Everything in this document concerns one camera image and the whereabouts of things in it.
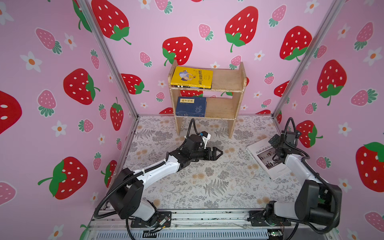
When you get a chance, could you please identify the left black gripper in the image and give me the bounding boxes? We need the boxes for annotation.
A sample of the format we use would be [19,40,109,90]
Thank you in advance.
[189,146,223,162]

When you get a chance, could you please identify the white photo cover book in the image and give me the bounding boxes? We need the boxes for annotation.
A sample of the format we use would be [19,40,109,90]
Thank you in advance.
[247,138,291,181]

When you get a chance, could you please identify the blue book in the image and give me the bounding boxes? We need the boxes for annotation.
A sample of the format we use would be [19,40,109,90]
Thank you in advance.
[176,97,207,118]

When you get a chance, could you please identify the yellow cover book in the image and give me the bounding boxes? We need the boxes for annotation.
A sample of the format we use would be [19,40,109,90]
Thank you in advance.
[171,66,213,89]

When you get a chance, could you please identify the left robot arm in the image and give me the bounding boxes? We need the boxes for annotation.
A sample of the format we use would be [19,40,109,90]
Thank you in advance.
[109,132,223,226]

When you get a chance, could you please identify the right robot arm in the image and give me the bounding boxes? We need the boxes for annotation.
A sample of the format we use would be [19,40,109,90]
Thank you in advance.
[264,132,342,232]

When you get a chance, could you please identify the wooden two-tier bookshelf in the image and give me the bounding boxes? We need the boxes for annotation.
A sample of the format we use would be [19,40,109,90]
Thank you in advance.
[168,62,247,139]

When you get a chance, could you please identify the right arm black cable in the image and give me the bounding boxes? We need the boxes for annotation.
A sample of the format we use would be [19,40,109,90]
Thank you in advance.
[271,116,343,240]

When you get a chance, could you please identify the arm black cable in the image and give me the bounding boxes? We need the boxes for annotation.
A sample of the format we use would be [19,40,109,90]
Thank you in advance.
[271,116,343,240]
[92,118,199,240]

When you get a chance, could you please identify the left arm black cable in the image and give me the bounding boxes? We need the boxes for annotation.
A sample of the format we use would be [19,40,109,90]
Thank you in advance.
[92,118,199,240]

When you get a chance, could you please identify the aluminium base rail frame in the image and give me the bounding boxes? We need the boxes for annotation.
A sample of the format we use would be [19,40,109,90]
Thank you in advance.
[80,208,340,240]

